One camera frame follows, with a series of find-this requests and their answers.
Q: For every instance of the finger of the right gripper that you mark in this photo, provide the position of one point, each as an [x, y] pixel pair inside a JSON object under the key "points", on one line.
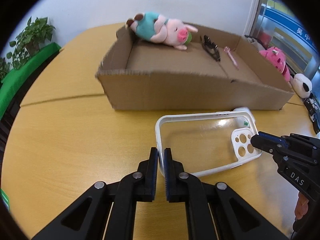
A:
{"points": [[271, 138], [265, 145]]}

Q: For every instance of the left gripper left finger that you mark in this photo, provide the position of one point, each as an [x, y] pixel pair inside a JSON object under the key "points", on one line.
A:
{"points": [[106, 211]]}

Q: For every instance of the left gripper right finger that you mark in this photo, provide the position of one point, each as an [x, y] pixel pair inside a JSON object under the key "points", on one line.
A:
{"points": [[214, 211]]}

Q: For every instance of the white clear phone case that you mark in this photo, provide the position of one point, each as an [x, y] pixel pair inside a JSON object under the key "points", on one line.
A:
{"points": [[207, 143]]}

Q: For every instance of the brown cardboard box tray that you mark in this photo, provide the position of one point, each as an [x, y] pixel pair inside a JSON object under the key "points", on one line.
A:
{"points": [[138, 75]]}

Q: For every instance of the pink plastic wand pen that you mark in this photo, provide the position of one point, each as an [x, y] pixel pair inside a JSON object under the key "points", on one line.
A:
{"points": [[227, 50]]}

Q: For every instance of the black sunglasses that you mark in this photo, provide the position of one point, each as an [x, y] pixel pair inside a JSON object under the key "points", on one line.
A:
{"points": [[210, 47]]}

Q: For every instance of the pink pig plush toy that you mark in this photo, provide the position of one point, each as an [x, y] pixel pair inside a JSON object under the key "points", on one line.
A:
{"points": [[156, 28]]}

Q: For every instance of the person right hand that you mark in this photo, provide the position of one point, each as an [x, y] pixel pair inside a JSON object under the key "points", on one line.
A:
{"points": [[301, 206]]}

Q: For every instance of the panda plush toy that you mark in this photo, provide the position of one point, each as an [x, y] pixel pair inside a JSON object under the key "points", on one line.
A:
{"points": [[301, 85]]}

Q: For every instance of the magenta bear plush toy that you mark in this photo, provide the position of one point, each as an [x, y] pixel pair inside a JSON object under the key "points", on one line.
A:
{"points": [[278, 59]]}

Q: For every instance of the grey folded cloth bag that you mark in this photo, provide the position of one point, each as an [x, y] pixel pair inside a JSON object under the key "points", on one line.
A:
{"points": [[255, 42]]}

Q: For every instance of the green cloth covered stand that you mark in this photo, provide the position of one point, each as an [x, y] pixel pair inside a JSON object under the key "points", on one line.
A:
{"points": [[14, 80]]}

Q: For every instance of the green potted plant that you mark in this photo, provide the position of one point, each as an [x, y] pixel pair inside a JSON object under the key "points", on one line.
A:
{"points": [[27, 44]]}

